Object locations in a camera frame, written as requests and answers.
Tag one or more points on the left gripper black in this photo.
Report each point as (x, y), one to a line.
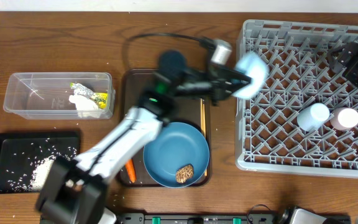
(215, 83)

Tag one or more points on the light blue small bowl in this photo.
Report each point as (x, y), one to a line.
(251, 65)

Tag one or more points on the light blue plastic cup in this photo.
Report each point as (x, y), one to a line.
(313, 117)

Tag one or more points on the yellow silver snack wrapper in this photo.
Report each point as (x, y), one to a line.
(100, 99)

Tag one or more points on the white tissue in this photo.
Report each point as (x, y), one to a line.
(86, 108)

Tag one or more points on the white rice grains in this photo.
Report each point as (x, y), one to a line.
(25, 163)

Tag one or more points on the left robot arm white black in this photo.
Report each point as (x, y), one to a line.
(75, 190)

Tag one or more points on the grey dishwasher rack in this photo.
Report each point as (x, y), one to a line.
(268, 137)

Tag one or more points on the wooden chopstick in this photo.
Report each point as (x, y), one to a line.
(202, 115)
(204, 130)

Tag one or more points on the dark brown serving tray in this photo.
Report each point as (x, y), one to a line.
(190, 111)

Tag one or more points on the pink plastic cup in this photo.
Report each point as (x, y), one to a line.
(344, 118)

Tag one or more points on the dark blue plate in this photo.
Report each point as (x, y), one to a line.
(177, 145)

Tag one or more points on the brown mushroom piece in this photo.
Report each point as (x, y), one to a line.
(185, 173)

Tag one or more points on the orange carrot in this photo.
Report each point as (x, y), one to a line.
(130, 170)

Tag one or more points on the clear plastic bin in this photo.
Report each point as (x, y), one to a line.
(45, 95)

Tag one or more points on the black plastic tray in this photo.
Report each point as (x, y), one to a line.
(63, 134)

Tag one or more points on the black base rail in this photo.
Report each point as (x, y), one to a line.
(139, 218)

